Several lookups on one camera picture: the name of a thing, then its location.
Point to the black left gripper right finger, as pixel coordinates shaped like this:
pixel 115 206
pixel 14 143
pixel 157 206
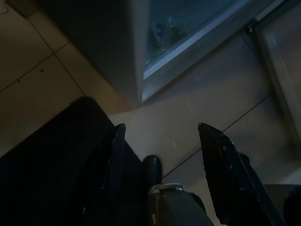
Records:
pixel 225 179

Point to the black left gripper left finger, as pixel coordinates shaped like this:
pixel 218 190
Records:
pixel 110 169

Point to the silver fridge body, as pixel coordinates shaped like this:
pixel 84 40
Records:
pixel 105 51

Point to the silver fridge lower door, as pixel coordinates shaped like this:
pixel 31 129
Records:
pixel 282 70

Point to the robot left leg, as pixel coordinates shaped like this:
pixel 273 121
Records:
pixel 152 167

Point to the black floor mat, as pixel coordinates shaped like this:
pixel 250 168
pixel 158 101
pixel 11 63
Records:
pixel 47 169

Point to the clear crisper drawer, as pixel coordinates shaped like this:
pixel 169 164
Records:
pixel 200 14

